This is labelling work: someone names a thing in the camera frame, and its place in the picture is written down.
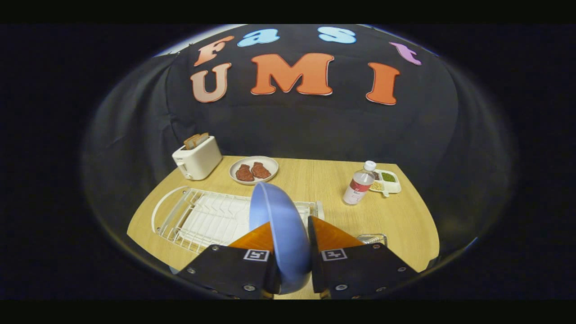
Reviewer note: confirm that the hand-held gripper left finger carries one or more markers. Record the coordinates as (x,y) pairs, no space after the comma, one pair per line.
(225,270)

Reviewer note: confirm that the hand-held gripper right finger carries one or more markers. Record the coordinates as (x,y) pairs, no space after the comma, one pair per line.
(360,270)

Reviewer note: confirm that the blue plate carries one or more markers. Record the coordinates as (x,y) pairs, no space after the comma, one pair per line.
(283,234)

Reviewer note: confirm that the white divided dish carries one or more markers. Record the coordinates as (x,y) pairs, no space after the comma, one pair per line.
(391,185)

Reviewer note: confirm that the white plate with meat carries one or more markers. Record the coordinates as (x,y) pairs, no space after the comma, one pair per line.
(271,163)

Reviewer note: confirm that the clear plastic bottle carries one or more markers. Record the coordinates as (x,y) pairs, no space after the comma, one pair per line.
(357,186)

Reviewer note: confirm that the red meat piece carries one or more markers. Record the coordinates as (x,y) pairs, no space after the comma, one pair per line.
(245,173)
(261,170)

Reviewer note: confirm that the white toaster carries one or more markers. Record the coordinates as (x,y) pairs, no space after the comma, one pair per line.
(200,162)

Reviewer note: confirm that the toast slice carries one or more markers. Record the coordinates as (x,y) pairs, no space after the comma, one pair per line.
(191,141)
(203,137)

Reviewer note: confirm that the black backdrop cloth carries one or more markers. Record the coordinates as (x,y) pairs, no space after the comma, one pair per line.
(315,130)

